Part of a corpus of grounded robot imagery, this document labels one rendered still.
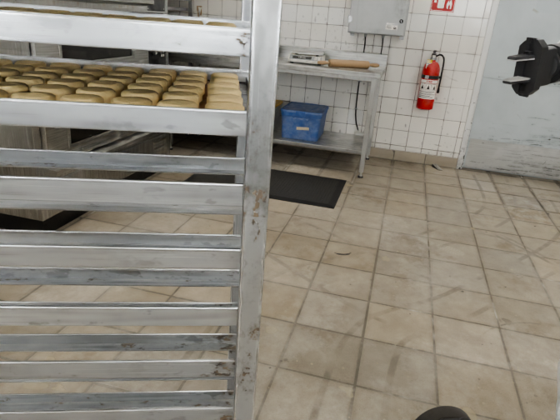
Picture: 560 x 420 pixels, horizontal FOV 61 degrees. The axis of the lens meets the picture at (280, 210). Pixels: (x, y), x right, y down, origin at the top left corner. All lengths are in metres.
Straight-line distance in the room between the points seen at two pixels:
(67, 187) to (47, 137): 2.19
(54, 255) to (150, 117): 0.22
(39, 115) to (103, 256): 0.19
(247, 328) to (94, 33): 0.40
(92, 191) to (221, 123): 0.18
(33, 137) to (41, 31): 2.20
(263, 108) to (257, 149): 0.05
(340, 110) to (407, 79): 0.69
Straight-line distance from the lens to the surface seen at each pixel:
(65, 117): 0.60
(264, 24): 0.53
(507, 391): 2.13
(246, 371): 0.70
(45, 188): 0.63
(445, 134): 4.87
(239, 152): 1.02
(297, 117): 4.29
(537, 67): 1.22
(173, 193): 0.60
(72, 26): 0.58
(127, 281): 1.15
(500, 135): 4.96
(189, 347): 1.23
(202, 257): 0.63
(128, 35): 0.57
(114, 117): 0.59
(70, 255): 0.66
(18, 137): 2.83
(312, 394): 1.86
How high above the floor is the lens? 1.26
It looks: 22 degrees down
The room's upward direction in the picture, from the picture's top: 4 degrees clockwise
